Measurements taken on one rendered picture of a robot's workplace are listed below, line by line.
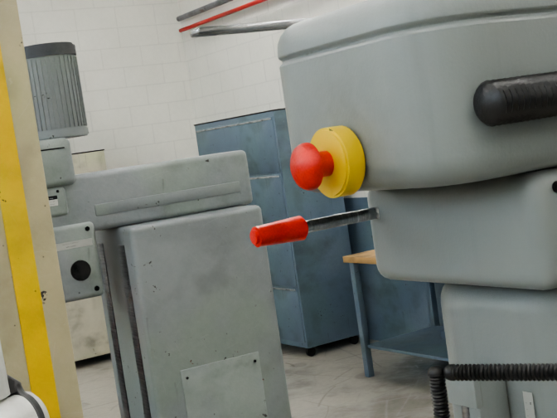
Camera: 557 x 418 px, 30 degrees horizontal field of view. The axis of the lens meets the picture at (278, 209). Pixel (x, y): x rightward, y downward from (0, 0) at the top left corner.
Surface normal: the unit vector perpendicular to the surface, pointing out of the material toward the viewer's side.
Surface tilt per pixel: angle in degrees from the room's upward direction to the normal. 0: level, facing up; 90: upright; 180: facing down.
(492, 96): 90
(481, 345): 90
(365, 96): 90
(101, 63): 90
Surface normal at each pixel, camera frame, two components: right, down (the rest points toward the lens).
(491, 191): -0.86, 0.00
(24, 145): 0.51, -0.01
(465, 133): 0.05, 0.06
